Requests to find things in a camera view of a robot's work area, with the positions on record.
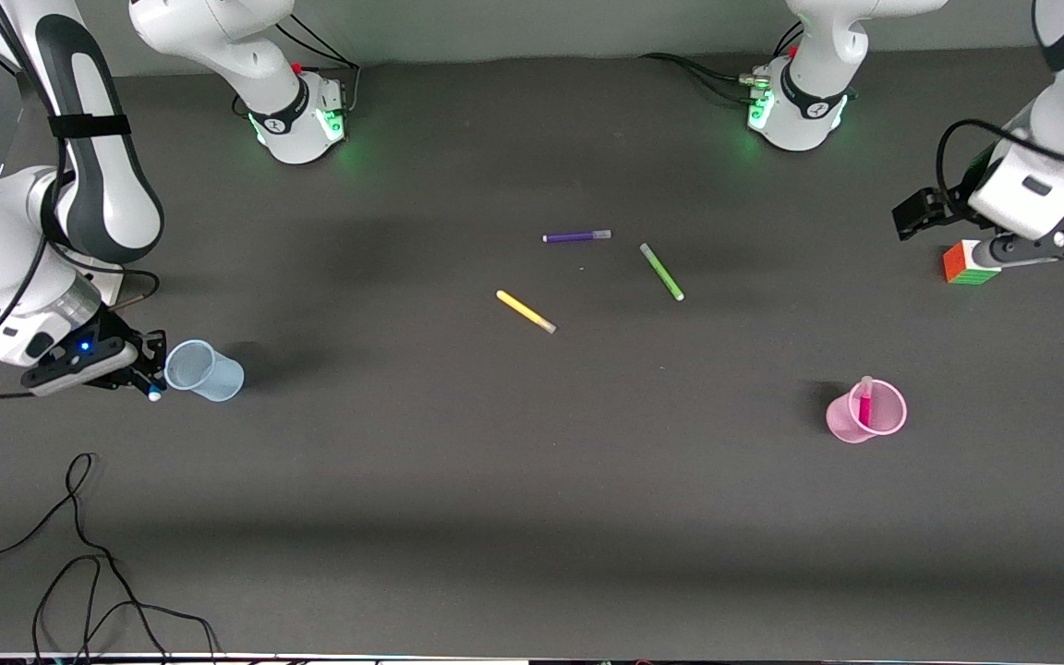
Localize colourful puzzle cube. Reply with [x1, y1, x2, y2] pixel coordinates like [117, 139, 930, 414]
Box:
[943, 240, 1003, 286]

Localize light blue plastic cup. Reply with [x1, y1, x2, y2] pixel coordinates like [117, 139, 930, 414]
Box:
[163, 340, 245, 405]

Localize pink plastic cup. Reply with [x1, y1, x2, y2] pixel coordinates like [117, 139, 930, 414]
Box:
[826, 379, 909, 445]

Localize green marker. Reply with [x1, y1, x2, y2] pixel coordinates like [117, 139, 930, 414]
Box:
[639, 242, 685, 302]

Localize yellow marker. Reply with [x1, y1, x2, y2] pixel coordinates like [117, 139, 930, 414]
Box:
[495, 289, 557, 335]

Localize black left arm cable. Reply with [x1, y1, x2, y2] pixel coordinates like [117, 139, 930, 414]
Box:
[936, 118, 1064, 200]

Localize thin black loose cable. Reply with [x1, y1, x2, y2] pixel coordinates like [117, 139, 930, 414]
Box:
[0, 452, 219, 665]

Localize black left arm base cables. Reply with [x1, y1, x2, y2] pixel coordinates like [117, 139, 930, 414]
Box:
[638, 18, 856, 107]

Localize black arm base cables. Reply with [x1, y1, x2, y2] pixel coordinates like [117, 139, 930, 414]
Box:
[232, 14, 363, 119]
[638, 18, 856, 107]

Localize black right arm base cables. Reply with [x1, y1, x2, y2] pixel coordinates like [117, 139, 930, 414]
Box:
[232, 14, 363, 119]

